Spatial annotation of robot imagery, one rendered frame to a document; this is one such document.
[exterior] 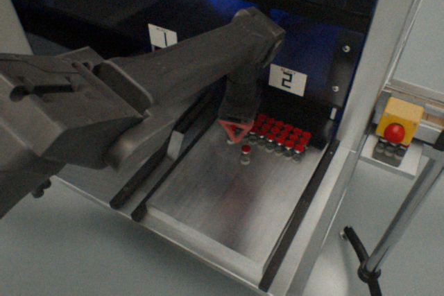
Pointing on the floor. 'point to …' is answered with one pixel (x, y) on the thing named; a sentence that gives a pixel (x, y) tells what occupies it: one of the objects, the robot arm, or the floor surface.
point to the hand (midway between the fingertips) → (238, 131)
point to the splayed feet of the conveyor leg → (347, 233)
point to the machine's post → (367, 86)
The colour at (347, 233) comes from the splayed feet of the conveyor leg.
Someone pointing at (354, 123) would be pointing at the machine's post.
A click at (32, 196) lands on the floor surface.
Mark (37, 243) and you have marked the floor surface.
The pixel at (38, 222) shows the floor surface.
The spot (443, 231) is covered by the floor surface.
